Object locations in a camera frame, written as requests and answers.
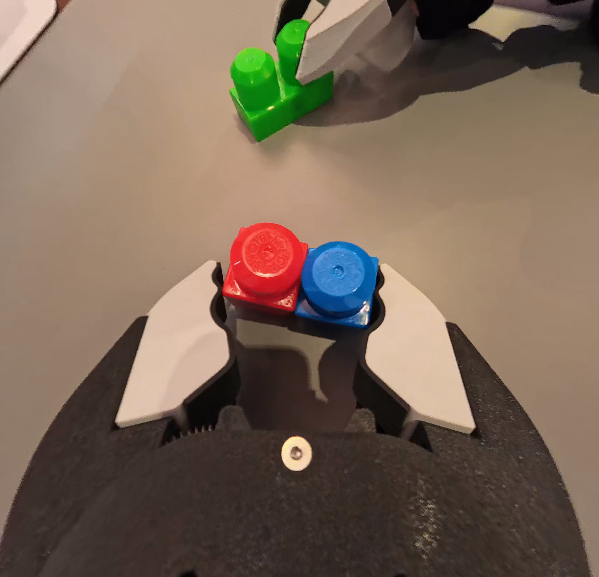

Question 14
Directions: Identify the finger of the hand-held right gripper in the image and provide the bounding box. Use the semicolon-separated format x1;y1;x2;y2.
274;0;330;44
294;0;395;84

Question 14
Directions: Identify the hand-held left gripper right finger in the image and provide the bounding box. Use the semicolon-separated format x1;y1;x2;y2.
359;264;479;435

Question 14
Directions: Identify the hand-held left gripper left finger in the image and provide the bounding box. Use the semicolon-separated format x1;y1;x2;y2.
114;262;236;430

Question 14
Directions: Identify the green mega block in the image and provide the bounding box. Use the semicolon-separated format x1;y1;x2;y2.
229;19;336;143

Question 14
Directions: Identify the blue mega block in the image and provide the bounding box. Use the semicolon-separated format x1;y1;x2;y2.
296;241;382;330

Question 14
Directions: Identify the red mega block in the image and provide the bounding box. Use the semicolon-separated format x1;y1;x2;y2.
223;223;310;312

